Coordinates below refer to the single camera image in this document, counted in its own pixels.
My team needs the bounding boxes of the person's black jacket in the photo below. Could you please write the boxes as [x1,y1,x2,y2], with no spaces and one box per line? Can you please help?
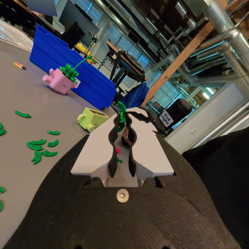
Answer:
[182,128,249,249]

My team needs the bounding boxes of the black monitor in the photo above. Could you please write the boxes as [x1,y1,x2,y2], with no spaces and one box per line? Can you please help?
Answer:
[58,0,100,49]

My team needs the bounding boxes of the wooden beam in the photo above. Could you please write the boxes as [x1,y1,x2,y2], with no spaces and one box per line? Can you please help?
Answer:
[140,21,215,108]

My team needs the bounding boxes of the lime green toy flower pot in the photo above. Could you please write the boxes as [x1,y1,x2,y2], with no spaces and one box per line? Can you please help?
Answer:
[77,107,110,133]

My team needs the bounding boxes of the black-legged desk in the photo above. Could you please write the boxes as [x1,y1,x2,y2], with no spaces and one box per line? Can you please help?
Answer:
[106,40,147,94]

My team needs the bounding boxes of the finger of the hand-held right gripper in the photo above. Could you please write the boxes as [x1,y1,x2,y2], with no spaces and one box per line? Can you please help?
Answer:
[134,116,158,135]
[126,106,150,118]

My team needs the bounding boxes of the blue plastic bin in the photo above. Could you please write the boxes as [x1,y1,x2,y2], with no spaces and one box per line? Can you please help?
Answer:
[30,23,117,110]

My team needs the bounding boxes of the small potted toy flower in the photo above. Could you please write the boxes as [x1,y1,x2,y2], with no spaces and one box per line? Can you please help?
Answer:
[115,147,123,164]

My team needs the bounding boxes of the metal ceiling ducts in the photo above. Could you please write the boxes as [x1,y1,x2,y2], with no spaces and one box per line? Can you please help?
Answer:
[91,0,249,86]

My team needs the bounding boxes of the green spiky plant stem piece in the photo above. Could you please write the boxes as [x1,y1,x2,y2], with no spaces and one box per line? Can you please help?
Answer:
[117,101,127,133]

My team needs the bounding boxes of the blue bag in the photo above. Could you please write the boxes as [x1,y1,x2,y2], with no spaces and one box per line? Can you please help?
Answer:
[122,83,149,109]

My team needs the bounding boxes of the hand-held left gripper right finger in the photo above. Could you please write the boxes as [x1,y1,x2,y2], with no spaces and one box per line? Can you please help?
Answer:
[125,114,174,187]

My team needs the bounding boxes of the pink toy flower pot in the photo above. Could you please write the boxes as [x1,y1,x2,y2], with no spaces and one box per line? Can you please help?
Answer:
[42,55,96,95]

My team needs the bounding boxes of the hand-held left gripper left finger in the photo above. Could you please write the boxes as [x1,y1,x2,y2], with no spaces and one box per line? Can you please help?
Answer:
[70,113,120,187]

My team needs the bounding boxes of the open instruction booklet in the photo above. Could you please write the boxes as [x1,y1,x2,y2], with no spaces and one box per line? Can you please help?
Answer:
[0,19,33,51]

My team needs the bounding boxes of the group of green leaf pieces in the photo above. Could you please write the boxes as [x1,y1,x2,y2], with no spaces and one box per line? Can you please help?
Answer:
[0,110,61,212]

